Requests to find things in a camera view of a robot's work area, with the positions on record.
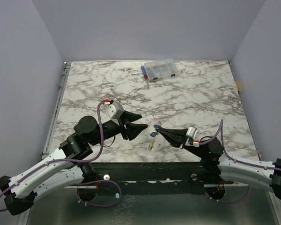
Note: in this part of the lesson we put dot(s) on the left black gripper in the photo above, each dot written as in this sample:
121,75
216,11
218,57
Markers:
133,129

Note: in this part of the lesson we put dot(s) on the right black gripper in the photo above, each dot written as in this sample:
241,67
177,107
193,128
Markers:
185,141

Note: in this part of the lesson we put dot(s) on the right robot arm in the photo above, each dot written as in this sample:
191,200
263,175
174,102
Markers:
214,158

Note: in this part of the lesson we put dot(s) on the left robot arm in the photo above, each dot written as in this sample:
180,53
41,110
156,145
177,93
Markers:
67,165

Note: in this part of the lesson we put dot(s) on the clear plastic organizer box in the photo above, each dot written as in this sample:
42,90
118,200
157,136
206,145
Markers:
160,69

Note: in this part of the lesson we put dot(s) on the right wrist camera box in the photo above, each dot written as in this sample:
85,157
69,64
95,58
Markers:
191,136

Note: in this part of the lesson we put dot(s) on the blue handled screwdriver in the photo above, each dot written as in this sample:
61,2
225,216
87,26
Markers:
145,75

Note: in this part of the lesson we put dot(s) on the black mounting rail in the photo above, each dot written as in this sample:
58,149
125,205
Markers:
146,178

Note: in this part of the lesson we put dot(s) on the metal side rail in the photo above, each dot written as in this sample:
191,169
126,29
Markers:
62,83

